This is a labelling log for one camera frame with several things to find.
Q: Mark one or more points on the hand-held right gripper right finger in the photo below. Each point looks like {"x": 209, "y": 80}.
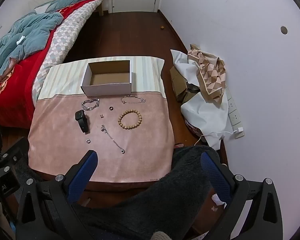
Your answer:
{"x": 215, "y": 175}

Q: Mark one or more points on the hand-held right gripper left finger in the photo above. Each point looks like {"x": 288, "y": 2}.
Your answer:
{"x": 83, "y": 177}

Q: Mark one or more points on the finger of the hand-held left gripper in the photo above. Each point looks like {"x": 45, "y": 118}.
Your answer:
{"x": 17, "y": 150}

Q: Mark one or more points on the black smartwatch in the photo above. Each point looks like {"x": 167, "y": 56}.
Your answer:
{"x": 79, "y": 115}

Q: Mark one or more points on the pink slipper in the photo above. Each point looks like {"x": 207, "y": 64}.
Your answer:
{"x": 179, "y": 145}

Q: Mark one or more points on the white charger plug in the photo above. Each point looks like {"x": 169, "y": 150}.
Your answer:
{"x": 239, "y": 133}

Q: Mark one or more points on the pink and striped table cloth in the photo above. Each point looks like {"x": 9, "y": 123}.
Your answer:
{"x": 140, "y": 155}

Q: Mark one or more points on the pile of cloth and boxes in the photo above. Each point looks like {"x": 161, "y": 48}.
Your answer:
{"x": 205, "y": 115}

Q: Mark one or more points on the bed with red blanket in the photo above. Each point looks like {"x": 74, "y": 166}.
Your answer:
{"x": 17, "y": 85}

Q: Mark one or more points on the white power strip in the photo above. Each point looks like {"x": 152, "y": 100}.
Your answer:
{"x": 233, "y": 110}

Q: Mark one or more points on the brown cardboard box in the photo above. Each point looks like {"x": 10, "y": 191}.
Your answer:
{"x": 177, "y": 82}

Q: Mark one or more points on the beige geometric patterned scarf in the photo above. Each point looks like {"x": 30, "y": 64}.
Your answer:
{"x": 210, "y": 72}

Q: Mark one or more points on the white tissue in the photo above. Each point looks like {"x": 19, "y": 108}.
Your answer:
{"x": 21, "y": 40}

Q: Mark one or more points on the blue quilt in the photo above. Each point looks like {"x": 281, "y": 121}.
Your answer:
{"x": 32, "y": 30}

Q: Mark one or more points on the checkered mattress pad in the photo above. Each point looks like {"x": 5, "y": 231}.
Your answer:
{"x": 65, "y": 35}

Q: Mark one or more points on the round wall hole cover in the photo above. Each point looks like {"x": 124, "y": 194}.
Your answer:
{"x": 284, "y": 30}

